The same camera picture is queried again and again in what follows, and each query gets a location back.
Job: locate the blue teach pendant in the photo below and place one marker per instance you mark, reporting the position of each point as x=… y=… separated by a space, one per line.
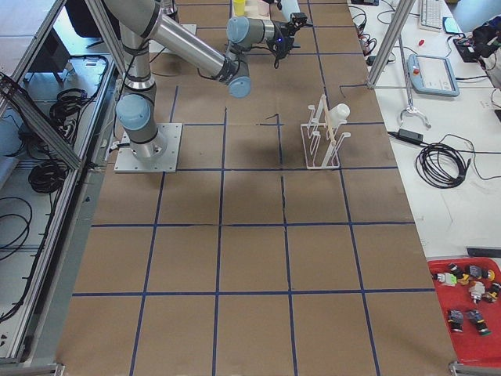
x=432 y=75

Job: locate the metal reacher grabber tool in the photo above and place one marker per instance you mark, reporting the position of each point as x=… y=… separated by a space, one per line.
x=410 y=110

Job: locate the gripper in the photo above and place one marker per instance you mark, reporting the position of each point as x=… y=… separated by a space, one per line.
x=280 y=31

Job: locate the yellow cup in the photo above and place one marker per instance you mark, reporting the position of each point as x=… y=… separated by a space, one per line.
x=238 y=7

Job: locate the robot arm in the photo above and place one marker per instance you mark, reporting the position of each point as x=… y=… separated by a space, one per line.
x=158 y=48

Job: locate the wooden rod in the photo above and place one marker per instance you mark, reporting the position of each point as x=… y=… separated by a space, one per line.
x=327 y=121

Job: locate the white keyboard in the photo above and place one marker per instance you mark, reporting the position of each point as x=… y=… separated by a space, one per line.
x=430 y=15

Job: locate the black power adapter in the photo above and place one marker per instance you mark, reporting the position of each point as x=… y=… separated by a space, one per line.
x=410 y=136

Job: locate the white ikea cup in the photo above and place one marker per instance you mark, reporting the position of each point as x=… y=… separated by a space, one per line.
x=339 y=114

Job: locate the white wire cup rack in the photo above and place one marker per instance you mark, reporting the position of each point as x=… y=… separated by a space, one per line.
x=319 y=154

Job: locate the aluminium frame beam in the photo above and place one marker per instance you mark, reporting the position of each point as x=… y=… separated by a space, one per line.
x=393 y=32

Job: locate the red parts tray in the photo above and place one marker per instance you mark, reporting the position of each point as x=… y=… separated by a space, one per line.
x=468 y=291

